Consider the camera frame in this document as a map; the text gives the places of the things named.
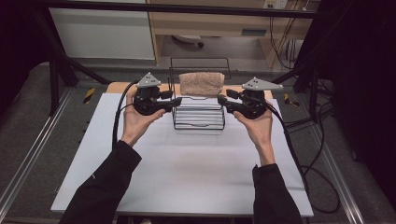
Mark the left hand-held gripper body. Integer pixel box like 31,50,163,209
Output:
133,72,166,117

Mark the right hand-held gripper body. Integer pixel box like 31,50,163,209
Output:
238,77,284,119

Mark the black wire rack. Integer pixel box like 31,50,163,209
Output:
167,57,232,131

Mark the beige towel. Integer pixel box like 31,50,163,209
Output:
177,71,226,98

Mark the person's right hand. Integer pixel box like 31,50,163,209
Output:
233,99,275,149

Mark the person's left hand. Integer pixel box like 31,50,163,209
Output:
120,89,166,147

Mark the tan wooden board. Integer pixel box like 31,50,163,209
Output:
106,81,275,101

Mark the yellow black tape marker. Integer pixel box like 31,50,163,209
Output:
283,92,297,107
82,87,96,105

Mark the grey object with black wheel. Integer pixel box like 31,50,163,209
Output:
172,34,205,49

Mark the black metal stand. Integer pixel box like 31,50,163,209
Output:
273,46,323,121
32,8,111,117

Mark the wooden desk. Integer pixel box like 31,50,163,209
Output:
146,0,321,68

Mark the white cabinet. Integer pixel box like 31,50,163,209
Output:
49,7,156,61

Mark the white power strip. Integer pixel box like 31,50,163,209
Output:
262,0,289,9

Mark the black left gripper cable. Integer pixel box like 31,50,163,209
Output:
111,79,139,151

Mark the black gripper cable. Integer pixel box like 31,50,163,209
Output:
111,79,139,151
264,100,312,200

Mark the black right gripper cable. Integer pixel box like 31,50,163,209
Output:
264,100,312,200

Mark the black metal frame bar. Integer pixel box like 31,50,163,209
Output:
34,0,321,19

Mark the aluminium rail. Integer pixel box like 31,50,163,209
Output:
0,88,75,214
311,124,365,224

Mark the black floor cable loop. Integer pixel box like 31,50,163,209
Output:
299,164,342,215

